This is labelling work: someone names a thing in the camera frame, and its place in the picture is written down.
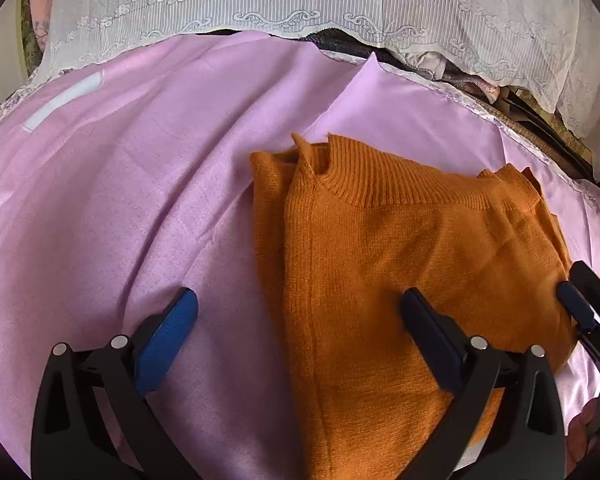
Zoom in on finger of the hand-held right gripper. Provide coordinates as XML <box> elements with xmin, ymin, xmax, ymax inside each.
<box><xmin>556</xmin><ymin>281</ymin><xmax>600</xmax><ymax>367</ymax></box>
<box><xmin>569</xmin><ymin>260</ymin><xmax>600</xmax><ymax>323</ymax></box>

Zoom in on person's right hand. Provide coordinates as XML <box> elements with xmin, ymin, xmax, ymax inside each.
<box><xmin>566</xmin><ymin>394</ymin><xmax>600</xmax><ymax>472</ymax></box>

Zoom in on orange knitted cat cardigan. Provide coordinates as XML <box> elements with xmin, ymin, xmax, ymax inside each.
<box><xmin>250</xmin><ymin>132</ymin><xmax>582</xmax><ymax>480</ymax></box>

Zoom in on green patterned cloth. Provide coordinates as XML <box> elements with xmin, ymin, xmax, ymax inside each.
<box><xmin>19</xmin><ymin>0</ymin><xmax>47</xmax><ymax>77</ymax></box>

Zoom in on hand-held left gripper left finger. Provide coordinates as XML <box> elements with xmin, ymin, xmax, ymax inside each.
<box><xmin>30</xmin><ymin>287</ymin><xmax>201</xmax><ymax>480</ymax></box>

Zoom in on white label patch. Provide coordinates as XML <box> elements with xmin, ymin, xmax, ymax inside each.
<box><xmin>22</xmin><ymin>71</ymin><xmax>105</xmax><ymax>134</ymax></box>

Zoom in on folded pastel bedding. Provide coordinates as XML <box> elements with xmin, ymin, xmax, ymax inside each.
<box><xmin>404</xmin><ymin>49</ymin><xmax>502</xmax><ymax>103</ymax></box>

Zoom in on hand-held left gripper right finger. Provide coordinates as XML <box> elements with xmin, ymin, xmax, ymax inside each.
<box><xmin>394</xmin><ymin>288</ymin><xmax>567</xmax><ymax>480</ymax></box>

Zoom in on purple bed sheet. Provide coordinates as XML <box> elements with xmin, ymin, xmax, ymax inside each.
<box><xmin>0</xmin><ymin>30</ymin><xmax>600</xmax><ymax>480</ymax></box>

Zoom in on pink floral cloth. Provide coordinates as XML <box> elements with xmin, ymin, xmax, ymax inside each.
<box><xmin>26</xmin><ymin>0</ymin><xmax>64</xmax><ymax>57</ymax></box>

